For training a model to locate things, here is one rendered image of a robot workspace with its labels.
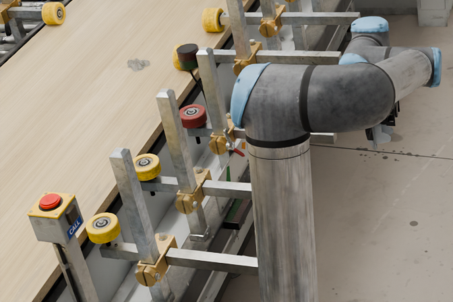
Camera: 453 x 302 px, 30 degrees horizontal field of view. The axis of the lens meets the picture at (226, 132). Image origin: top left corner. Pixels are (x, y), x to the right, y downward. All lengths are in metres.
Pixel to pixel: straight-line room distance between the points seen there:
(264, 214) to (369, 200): 1.93
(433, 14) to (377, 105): 3.19
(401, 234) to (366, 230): 0.13
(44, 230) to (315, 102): 0.58
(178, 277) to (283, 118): 0.85
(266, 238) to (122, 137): 0.94
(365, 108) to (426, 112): 2.51
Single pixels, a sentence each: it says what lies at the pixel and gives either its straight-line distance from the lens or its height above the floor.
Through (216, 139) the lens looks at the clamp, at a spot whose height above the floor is 0.87.
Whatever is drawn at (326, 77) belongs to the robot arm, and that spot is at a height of 1.43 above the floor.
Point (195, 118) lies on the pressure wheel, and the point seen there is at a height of 0.90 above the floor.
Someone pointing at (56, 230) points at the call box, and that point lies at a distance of 1.63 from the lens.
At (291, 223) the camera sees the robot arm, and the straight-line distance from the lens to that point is 1.52.
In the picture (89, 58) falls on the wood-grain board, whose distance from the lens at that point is 2.87.
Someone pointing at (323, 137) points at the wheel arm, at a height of 0.85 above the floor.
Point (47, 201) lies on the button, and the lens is 1.63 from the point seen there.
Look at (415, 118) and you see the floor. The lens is 3.90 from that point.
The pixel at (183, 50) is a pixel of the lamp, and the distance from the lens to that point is 2.25.
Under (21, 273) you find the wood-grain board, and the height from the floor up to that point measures 0.90.
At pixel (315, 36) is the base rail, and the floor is 0.70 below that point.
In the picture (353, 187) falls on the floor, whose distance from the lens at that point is 3.51.
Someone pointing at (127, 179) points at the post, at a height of 1.10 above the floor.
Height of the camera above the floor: 2.14
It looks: 32 degrees down
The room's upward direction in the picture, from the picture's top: 12 degrees counter-clockwise
